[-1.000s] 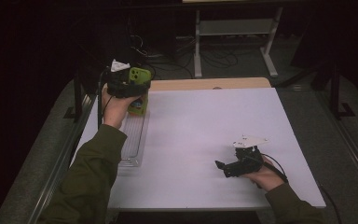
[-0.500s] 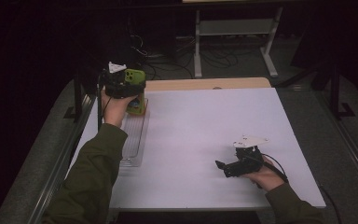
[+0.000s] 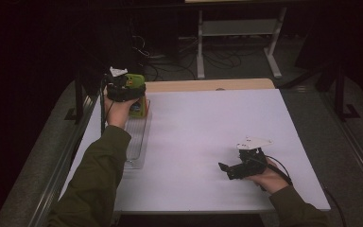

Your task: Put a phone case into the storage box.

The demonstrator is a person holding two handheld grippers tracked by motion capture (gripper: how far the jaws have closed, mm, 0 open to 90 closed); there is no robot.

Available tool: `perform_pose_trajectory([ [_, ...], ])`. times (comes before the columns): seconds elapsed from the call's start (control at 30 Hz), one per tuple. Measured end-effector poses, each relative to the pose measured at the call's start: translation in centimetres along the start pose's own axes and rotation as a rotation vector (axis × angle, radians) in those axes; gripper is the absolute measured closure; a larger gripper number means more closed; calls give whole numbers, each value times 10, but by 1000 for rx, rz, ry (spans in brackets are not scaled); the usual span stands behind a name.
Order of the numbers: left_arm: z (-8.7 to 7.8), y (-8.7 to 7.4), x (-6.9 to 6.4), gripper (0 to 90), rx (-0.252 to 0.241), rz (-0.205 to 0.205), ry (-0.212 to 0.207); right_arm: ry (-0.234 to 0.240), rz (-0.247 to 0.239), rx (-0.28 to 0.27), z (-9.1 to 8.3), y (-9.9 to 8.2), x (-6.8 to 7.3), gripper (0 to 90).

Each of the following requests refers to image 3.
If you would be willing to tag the wooden table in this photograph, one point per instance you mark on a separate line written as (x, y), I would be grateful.
(208, 85)

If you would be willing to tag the black metal stand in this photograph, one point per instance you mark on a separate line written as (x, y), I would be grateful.
(340, 94)
(79, 97)

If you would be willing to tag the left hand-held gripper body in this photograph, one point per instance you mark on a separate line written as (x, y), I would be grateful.
(116, 88)

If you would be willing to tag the aluminium rail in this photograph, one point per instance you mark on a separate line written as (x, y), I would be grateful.
(60, 176)
(356, 154)

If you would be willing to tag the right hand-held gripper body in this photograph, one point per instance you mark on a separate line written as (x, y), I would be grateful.
(249, 164)

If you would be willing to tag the green cartoon phone case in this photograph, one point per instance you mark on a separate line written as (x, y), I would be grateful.
(136, 78)

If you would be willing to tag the white board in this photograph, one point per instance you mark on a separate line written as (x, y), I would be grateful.
(195, 142)

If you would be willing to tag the person's right hand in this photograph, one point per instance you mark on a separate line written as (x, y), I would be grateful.
(272, 179)

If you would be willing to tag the clear plastic tray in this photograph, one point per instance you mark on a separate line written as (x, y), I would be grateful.
(137, 142)

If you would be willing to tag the person's left hand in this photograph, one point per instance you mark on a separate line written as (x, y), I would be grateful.
(118, 113)

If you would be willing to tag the white metal desk frame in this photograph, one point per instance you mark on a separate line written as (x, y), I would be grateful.
(238, 27)

